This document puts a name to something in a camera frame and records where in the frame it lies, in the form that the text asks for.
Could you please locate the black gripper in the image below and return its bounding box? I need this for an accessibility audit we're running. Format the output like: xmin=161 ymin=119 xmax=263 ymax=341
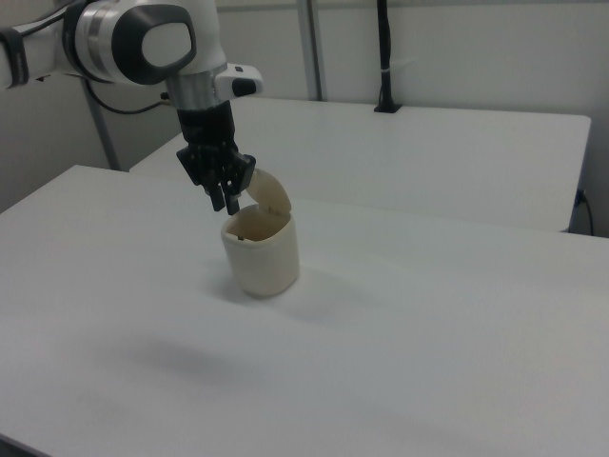
xmin=175 ymin=103 xmax=258 ymax=217

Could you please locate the beige trash bin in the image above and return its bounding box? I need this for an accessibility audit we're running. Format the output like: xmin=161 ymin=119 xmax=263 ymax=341
xmin=220 ymin=168 xmax=301 ymax=300

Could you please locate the white table behind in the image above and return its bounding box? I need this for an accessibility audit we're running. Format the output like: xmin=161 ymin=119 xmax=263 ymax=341
xmin=128 ymin=97 xmax=593 ymax=234

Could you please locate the black pole with clamp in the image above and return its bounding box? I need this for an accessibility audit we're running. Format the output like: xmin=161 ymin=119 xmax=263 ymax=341
xmin=372 ymin=0 xmax=402 ymax=114

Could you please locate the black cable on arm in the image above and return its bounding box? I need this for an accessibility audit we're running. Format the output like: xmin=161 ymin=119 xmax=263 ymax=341
xmin=83 ymin=77 xmax=173 ymax=116

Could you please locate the grey metal frame post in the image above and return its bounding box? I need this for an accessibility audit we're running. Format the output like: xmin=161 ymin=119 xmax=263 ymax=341
xmin=297 ymin=0 xmax=327 ymax=102
xmin=84 ymin=79 xmax=121 ymax=171

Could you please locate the black cable at table edge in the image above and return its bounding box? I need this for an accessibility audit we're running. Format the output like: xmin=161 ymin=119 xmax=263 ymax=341
xmin=575 ymin=189 xmax=598 ymax=236

